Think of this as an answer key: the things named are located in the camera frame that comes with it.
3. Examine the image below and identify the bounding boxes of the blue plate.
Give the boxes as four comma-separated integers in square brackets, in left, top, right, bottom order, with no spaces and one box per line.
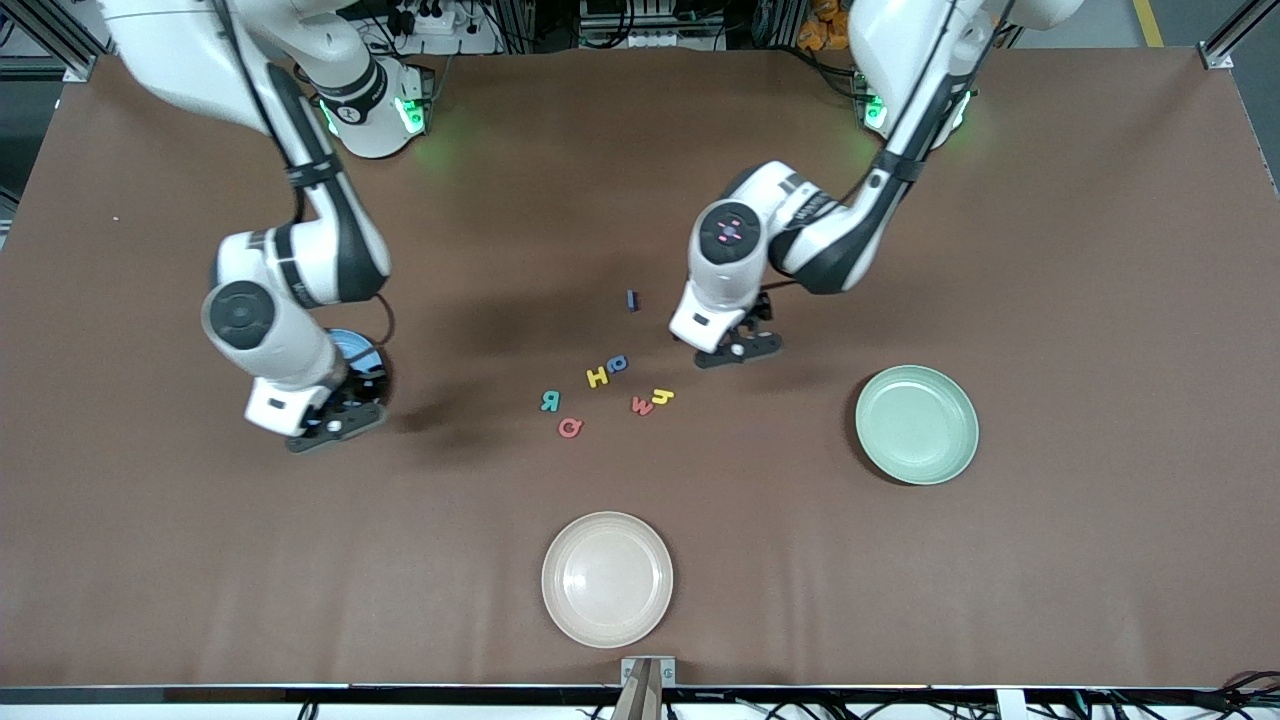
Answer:
[318,328,393,411]

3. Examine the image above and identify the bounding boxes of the beige plate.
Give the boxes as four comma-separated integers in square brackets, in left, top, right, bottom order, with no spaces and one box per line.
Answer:
[541,511,675,649]

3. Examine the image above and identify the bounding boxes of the orange packaged items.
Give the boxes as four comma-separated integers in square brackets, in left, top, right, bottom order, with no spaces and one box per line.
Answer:
[797,0,856,51]

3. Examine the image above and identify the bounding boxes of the white power strip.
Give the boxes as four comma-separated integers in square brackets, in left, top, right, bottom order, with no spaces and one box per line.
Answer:
[375,0,501,56]

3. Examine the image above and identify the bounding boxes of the aluminium frame post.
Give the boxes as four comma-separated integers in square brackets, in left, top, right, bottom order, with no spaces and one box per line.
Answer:
[1200,0,1280,71]
[0,0,101,83]

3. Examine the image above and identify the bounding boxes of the green plate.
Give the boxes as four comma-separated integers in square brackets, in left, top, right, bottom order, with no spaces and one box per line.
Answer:
[855,364,980,487]

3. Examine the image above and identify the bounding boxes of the grey metal camera mount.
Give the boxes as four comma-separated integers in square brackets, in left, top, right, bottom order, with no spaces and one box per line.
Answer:
[620,655,677,720]

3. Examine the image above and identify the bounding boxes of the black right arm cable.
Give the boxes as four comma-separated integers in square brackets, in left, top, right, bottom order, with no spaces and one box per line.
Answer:
[215,0,397,351]

